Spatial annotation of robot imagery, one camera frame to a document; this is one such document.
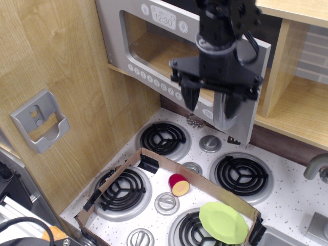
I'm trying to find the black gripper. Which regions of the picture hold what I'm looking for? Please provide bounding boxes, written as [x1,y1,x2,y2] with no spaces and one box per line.
[169,51,263,119]

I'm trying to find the silver microwave door handle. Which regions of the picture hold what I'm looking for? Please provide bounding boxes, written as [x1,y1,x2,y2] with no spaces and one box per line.
[213,92,237,132]

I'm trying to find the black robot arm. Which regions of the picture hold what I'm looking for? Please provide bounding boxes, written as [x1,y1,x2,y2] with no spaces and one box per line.
[169,1,263,119]

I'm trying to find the wooden microwave shelf cabinet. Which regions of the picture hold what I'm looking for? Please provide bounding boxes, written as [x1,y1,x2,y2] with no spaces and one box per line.
[96,1,327,150]

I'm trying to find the hanging silver skimmer spoon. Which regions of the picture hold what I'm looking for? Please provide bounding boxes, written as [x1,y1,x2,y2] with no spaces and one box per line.
[186,113,206,129]

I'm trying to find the hanging silver spatula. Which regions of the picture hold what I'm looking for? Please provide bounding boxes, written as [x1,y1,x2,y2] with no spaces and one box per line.
[227,136,241,146]

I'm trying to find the back silver stove knob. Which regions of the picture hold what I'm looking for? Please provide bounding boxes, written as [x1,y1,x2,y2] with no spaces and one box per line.
[199,135,222,153]

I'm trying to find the silver stove knob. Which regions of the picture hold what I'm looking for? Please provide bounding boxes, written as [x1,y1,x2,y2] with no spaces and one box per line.
[199,135,222,153]
[154,192,180,216]
[127,228,155,246]

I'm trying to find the back left black burner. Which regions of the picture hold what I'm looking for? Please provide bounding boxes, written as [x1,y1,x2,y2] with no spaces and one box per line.
[135,121,192,162]

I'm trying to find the black burner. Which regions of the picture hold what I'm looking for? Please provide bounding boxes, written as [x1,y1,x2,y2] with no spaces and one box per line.
[209,152,274,205]
[135,121,192,162]
[94,167,152,222]
[168,208,226,246]

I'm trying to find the middle small silver knob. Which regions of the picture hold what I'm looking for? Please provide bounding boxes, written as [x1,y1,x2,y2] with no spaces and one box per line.
[183,162,202,175]

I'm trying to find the back right black burner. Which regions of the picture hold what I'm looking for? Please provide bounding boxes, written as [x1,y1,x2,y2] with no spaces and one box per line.
[209,152,274,205]

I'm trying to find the red yellow toy fruit half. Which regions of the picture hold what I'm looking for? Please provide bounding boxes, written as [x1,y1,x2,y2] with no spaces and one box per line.
[169,173,190,196]

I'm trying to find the centre silver stove knob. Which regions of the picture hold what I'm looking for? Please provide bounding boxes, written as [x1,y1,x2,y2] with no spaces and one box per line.
[154,192,180,216]

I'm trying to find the front left black burner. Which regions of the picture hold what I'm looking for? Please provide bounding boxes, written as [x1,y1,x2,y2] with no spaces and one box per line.
[94,167,152,222]

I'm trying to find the green toy plate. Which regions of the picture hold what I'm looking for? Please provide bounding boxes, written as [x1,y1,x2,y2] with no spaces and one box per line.
[199,202,249,244]

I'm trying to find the grey toy faucet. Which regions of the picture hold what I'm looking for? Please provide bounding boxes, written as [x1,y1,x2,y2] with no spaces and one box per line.
[303,153,327,184]

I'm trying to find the front right black burner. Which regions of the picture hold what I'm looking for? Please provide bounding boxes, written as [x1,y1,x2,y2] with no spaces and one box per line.
[168,208,226,246]

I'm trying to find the grey toy sink basin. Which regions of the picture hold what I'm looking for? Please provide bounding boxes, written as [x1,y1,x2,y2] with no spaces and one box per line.
[258,212,327,245]

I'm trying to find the front silver stove knob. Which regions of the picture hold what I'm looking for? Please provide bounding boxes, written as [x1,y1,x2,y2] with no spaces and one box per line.
[127,228,155,246]

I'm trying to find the orange object at bottom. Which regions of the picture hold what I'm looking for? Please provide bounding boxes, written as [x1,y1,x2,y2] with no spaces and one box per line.
[41,226,67,242]

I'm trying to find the brown cardboard barrier frame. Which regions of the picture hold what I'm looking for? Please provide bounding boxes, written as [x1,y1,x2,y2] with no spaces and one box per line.
[75,148,266,245]

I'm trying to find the grey wall phone holder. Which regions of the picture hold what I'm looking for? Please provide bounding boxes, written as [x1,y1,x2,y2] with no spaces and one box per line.
[10,89,70,154]

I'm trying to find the black braided cable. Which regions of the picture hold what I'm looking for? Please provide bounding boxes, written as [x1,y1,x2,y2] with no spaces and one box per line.
[0,216,55,246]

